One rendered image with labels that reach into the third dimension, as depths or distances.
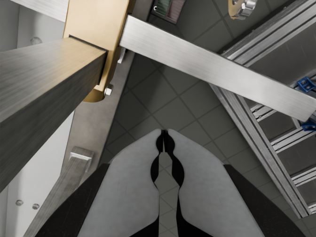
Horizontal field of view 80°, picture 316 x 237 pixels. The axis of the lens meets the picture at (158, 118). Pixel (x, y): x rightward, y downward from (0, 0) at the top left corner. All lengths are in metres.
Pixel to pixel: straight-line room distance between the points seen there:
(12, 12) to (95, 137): 0.28
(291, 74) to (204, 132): 0.57
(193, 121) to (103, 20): 1.06
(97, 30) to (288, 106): 0.23
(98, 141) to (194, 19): 0.80
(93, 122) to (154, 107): 0.77
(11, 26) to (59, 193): 0.33
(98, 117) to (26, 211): 0.51
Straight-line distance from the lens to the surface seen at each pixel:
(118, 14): 0.20
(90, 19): 0.20
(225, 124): 1.28
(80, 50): 0.17
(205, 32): 1.08
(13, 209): 0.85
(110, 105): 0.39
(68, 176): 0.41
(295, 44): 1.03
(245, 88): 0.24
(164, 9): 0.35
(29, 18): 0.49
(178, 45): 0.21
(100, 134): 0.43
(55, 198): 0.38
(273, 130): 1.16
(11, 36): 0.50
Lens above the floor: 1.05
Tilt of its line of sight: 62 degrees down
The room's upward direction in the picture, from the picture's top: 178 degrees clockwise
